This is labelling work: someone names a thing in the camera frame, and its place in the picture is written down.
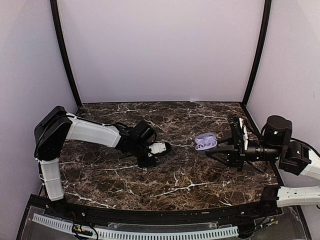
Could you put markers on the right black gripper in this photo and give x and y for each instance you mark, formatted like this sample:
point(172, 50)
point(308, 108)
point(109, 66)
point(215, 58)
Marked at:
point(236, 155)

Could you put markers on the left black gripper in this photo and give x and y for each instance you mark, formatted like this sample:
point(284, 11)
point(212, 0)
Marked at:
point(142, 163)

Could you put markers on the purple grey earbud case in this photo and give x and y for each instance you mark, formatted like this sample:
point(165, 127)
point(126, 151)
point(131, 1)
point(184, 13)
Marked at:
point(209, 139)

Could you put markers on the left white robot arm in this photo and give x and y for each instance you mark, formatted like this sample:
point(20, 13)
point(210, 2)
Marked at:
point(60, 126)

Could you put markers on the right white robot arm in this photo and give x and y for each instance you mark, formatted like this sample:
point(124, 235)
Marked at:
point(274, 144)

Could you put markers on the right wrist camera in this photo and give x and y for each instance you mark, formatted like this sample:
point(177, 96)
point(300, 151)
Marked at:
point(238, 131)

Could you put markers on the black front rail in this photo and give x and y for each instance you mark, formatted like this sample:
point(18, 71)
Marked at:
point(238, 214)

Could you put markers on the white slotted cable duct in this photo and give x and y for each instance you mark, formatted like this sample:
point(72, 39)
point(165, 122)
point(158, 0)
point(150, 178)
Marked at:
point(122, 231)

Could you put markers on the right black frame post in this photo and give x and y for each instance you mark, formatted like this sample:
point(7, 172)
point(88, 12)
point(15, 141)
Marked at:
point(258, 52)

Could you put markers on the black frame post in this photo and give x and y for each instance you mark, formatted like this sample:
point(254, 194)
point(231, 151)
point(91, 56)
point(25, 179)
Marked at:
point(258, 52)
point(63, 52)

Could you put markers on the left black frame post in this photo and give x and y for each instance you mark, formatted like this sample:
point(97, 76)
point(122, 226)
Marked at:
point(63, 52)

